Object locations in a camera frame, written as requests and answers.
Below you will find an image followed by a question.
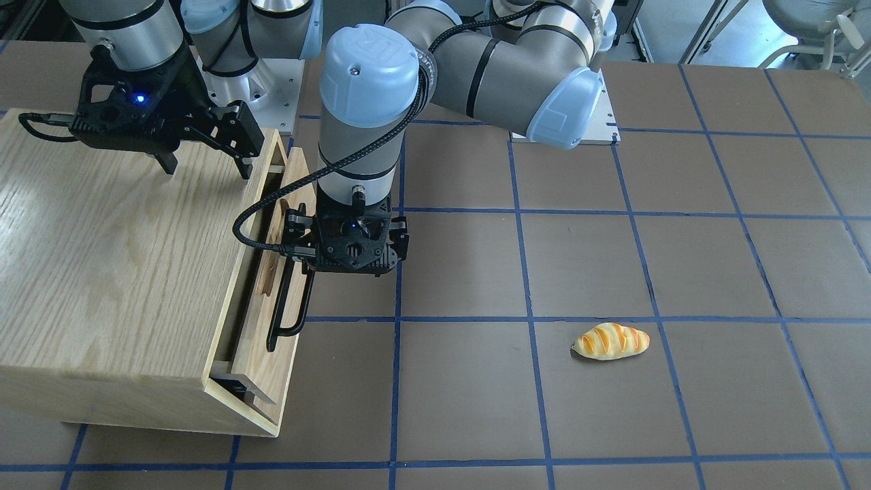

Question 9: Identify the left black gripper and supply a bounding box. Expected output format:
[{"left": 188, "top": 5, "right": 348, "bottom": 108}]
[{"left": 282, "top": 193, "right": 410, "bottom": 276}]

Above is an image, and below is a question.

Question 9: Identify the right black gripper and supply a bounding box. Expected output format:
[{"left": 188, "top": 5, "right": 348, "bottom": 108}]
[{"left": 69, "top": 43, "right": 265, "bottom": 180}]

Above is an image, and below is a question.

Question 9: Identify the wooden drawer black handle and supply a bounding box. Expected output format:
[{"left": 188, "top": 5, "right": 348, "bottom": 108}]
[{"left": 208, "top": 146, "right": 321, "bottom": 409}]

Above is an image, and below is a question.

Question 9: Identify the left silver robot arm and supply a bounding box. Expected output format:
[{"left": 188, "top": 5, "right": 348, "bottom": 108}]
[{"left": 281, "top": 1, "right": 616, "bottom": 275}]

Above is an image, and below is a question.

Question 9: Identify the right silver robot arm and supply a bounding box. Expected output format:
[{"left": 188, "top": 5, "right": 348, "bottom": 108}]
[{"left": 61, "top": 1, "right": 323, "bottom": 179}]

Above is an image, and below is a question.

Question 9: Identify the wooden drawer cabinet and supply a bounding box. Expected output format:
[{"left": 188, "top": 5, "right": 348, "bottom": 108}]
[{"left": 1, "top": 109, "right": 308, "bottom": 437}]

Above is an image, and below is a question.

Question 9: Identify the toy bread loaf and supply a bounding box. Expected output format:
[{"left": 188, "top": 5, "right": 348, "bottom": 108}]
[{"left": 571, "top": 323, "right": 651, "bottom": 361}]

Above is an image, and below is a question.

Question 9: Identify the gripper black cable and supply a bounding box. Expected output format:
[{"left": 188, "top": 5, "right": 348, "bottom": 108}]
[{"left": 232, "top": 14, "right": 531, "bottom": 258}]

